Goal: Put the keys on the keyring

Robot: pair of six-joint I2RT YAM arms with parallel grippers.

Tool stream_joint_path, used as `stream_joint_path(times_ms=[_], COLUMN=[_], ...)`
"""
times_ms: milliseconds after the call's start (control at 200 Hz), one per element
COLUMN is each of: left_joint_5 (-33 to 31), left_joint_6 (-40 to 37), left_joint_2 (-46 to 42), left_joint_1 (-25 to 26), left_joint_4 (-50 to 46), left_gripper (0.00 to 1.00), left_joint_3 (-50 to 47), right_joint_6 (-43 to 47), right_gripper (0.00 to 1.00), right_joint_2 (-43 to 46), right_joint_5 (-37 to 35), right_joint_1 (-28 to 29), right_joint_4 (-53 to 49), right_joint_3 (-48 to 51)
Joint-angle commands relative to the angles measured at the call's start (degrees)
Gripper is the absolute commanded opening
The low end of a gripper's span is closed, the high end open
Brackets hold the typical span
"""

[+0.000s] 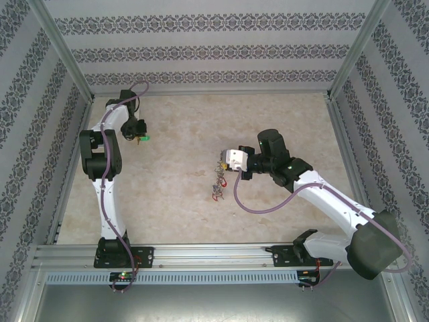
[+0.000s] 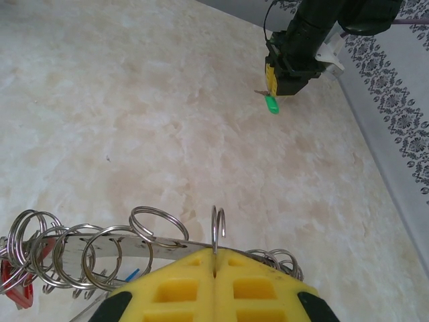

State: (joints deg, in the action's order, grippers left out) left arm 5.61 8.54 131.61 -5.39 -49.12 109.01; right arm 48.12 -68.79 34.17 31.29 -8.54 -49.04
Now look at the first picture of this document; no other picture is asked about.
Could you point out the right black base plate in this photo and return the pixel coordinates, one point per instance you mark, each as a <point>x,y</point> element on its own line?
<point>281,256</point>

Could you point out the grey metal sheet panel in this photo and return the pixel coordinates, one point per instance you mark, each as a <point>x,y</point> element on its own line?
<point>214,302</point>

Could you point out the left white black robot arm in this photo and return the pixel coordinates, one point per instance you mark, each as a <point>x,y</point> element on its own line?
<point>95,167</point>

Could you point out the aluminium side rail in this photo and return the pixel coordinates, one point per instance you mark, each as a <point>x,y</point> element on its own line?
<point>72,167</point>
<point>349,151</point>

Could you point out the aluminium frame post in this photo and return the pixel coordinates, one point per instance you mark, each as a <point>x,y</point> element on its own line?
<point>357,50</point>
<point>63,50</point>

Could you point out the green circuit board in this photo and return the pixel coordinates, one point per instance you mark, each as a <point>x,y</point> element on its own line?
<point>124,275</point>
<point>308,279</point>

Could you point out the left green circuit board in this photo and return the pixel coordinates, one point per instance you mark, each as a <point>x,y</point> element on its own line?
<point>124,275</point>

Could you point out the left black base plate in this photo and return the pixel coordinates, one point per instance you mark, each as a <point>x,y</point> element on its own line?
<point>144,256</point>

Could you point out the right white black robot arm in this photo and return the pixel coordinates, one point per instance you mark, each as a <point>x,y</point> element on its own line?
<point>335,201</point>

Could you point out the aluminium frame cross bar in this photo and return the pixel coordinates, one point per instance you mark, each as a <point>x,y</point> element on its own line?
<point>211,93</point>

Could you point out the right green circuit board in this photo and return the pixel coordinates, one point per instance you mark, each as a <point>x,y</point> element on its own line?
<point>308,279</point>

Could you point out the key with green tag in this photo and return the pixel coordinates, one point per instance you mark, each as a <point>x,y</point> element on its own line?
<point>144,137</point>

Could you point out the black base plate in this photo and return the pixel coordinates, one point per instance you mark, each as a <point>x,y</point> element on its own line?
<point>281,256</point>
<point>144,256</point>

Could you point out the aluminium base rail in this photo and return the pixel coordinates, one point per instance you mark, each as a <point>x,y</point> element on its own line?
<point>214,256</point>

